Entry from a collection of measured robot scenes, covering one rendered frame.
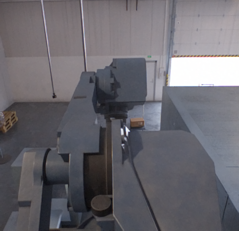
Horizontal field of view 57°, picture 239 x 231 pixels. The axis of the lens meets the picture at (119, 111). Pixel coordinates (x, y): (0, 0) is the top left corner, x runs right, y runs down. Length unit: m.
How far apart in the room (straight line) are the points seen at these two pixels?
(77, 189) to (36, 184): 0.17
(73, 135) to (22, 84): 12.09
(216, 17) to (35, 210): 11.62
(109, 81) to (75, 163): 0.88
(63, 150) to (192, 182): 0.40
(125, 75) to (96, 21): 9.80
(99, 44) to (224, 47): 6.11
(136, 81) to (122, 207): 1.06
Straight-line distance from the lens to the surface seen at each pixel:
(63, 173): 0.81
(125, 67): 1.56
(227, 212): 1.49
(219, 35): 12.10
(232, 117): 2.47
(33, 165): 0.82
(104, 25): 11.25
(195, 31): 11.69
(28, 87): 12.71
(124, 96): 1.52
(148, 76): 11.60
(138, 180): 0.67
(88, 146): 0.71
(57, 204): 5.79
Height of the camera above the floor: 4.12
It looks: 23 degrees down
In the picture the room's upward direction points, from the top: 1 degrees counter-clockwise
